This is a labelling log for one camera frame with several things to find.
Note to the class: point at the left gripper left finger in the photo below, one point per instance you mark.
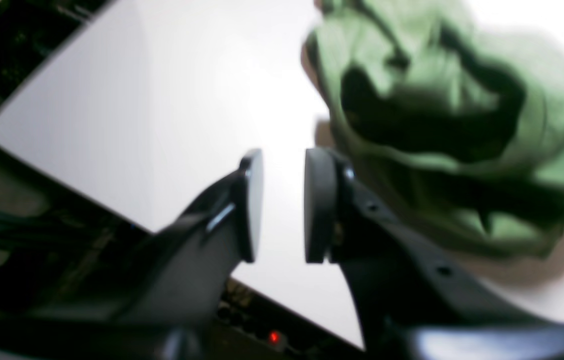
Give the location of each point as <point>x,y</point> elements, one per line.
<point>159,302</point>

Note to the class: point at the green t-shirt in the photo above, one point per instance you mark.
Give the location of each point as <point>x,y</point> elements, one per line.
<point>458,127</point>

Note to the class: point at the black power strip red light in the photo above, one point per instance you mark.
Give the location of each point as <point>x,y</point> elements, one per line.
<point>249,326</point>

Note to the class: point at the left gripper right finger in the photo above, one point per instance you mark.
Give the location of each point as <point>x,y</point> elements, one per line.
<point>413,302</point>

